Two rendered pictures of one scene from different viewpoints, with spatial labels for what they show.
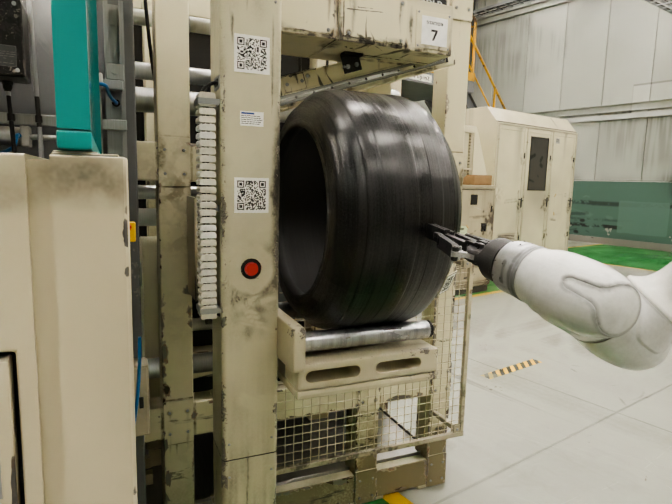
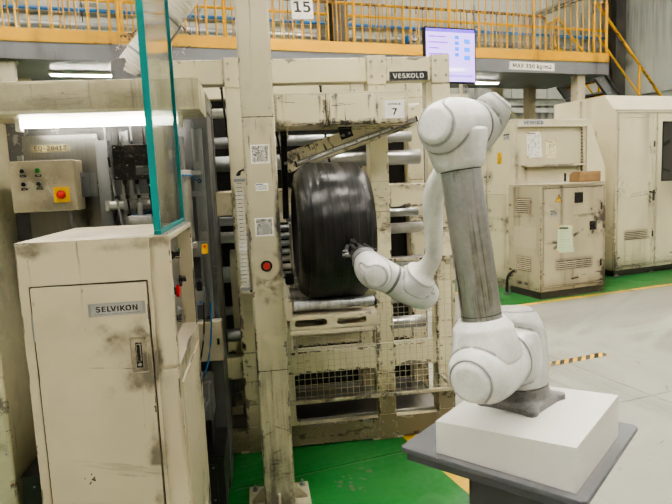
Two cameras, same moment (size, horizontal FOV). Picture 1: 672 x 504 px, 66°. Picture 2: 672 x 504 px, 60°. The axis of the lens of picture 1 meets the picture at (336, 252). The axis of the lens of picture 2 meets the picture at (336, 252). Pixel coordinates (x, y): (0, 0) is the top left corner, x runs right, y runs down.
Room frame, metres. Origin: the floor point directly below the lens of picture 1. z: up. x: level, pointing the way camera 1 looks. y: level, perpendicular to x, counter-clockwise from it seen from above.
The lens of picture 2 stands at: (-1.07, -0.74, 1.40)
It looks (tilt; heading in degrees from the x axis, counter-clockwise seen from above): 7 degrees down; 16
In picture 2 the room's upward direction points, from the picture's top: 3 degrees counter-clockwise
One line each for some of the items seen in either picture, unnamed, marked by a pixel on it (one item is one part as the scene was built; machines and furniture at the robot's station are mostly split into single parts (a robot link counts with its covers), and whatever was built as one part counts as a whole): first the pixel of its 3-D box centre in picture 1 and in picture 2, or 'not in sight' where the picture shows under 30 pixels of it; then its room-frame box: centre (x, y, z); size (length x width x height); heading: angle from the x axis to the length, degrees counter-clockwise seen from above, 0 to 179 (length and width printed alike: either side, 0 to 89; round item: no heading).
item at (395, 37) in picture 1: (345, 27); (339, 111); (1.61, -0.01, 1.71); 0.61 x 0.25 x 0.15; 114
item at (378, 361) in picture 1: (363, 362); (333, 318); (1.16, -0.07, 0.84); 0.36 x 0.09 x 0.06; 114
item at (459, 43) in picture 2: not in sight; (449, 55); (5.22, -0.23, 2.60); 0.60 x 0.05 x 0.55; 127
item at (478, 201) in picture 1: (449, 238); (556, 237); (5.99, -1.33, 0.62); 0.91 x 0.58 x 1.25; 127
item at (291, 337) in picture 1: (273, 326); (286, 299); (1.22, 0.15, 0.90); 0.40 x 0.03 x 0.10; 24
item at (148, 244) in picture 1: (151, 347); (240, 324); (1.88, 0.69, 0.61); 0.33 x 0.06 x 0.86; 24
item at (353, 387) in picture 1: (338, 358); (329, 319); (1.29, -0.01, 0.80); 0.37 x 0.36 x 0.02; 24
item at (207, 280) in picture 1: (208, 208); (243, 234); (1.11, 0.28, 1.19); 0.05 x 0.04 x 0.48; 24
